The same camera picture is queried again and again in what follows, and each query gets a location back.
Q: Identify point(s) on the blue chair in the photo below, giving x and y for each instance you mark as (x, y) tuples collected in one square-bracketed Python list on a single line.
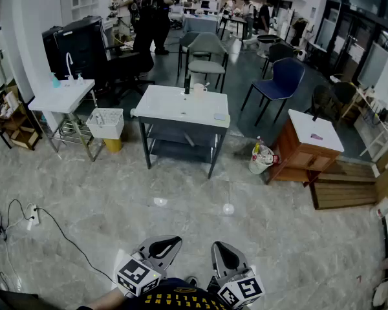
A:
[(278, 86)]

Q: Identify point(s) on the clear plastic bottle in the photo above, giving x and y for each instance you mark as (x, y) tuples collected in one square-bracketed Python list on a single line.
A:
[(260, 145)]

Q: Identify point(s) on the person's dark printed jersey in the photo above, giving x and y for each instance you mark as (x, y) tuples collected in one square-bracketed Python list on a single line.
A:
[(181, 299)]

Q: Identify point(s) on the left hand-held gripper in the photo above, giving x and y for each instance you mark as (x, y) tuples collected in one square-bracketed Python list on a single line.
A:
[(137, 274)]

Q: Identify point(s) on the black shell chair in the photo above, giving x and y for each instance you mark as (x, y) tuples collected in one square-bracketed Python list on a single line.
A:
[(279, 53)]

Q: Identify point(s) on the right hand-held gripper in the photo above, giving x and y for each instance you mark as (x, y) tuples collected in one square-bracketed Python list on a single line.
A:
[(244, 289)]

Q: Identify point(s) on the black office chair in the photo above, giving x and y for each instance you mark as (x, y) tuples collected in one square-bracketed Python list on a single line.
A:
[(126, 63)]

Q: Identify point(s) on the red label bottle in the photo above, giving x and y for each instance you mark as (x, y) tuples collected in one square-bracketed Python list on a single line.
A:
[(275, 159)]

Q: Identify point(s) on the person's dark shoe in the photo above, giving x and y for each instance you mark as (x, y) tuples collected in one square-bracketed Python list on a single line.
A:
[(191, 282)]

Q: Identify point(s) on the purple lump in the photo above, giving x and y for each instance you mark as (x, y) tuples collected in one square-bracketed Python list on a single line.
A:
[(317, 136)]

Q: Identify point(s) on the white power strip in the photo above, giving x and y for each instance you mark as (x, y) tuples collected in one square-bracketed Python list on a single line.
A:
[(35, 216)]

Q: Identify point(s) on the clear pump bottle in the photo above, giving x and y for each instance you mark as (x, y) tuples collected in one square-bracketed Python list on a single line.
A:
[(80, 81)]

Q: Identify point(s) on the tall black faucet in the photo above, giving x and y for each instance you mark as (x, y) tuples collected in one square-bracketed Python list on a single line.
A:
[(187, 84)]

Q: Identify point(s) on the pink toothbrush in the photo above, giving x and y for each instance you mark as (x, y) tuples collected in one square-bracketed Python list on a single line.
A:
[(206, 84)]

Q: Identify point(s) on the cream mug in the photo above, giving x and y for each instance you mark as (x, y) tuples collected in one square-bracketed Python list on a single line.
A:
[(198, 90)]

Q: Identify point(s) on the round black table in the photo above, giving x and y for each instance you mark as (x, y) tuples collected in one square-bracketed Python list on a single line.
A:
[(268, 38)]

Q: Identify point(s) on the white perforated plastic basket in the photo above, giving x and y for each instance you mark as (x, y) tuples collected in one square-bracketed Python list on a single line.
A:
[(105, 128)]

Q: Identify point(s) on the plastic bag with bottles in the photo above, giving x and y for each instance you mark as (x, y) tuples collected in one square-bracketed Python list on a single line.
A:
[(258, 166)]

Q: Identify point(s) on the wooden pallet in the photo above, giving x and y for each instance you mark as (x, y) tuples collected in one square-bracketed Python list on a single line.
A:
[(342, 192)]

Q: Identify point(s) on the black cabinet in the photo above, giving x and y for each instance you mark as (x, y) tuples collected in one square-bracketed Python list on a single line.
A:
[(77, 50)]

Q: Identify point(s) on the white gooseneck faucet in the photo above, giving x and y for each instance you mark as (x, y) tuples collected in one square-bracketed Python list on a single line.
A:
[(72, 69)]

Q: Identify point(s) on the yellow bucket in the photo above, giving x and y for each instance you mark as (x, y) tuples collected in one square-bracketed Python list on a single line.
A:
[(112, 145)]

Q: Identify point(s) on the pale blue round pad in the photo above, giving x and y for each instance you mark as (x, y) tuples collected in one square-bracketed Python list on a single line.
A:
[(220, 117)]

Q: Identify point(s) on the person's left forearm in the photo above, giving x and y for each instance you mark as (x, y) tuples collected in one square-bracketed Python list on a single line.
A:
[(106, 300)]

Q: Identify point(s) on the dark brown chair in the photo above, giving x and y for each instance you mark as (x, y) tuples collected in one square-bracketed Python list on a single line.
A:
[(320, 95), (344, 94)]

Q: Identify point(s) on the table with grey cloth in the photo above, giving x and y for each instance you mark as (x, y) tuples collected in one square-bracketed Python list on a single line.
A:
[(200, 24)]

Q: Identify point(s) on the grey chair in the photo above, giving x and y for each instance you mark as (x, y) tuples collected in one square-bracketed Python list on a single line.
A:
[(207, 66), (186, 40)]

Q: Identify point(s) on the teal pump bottle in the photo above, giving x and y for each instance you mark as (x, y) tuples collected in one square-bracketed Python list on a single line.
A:
[(55, 82)]

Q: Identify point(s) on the brown wooden cabinet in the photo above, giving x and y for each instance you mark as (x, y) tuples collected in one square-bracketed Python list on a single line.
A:
[(304, 160)]

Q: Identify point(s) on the wooden shelf rack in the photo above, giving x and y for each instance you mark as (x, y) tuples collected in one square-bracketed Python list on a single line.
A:
[(22, 134)]

